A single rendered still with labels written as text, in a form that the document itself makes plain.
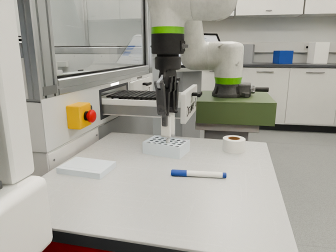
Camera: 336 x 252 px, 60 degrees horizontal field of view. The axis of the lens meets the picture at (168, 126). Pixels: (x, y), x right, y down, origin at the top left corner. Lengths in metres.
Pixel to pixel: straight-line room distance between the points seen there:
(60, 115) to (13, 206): 0.54
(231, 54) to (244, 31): 3.44
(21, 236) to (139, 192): 0.33
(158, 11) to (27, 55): 0.35
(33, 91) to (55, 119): 0.10
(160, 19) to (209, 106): 0.56
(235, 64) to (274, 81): 2.79
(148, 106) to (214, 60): 0.44
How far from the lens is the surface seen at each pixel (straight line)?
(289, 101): 4.21
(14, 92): 0.40
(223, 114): 1.27
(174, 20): 0.81
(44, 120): 0.83
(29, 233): 0.42
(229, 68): 1.35
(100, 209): 0.62
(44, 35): 0.85
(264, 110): 1.28
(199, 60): 1.37
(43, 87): 0.83
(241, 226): 0.57
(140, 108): 1.07
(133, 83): 1.38
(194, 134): 2.25
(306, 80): 4.22
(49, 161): 0.87
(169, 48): 0.80
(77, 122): 0.90
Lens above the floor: 1.07
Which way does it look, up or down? 14 degrees down
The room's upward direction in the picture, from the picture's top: straight up
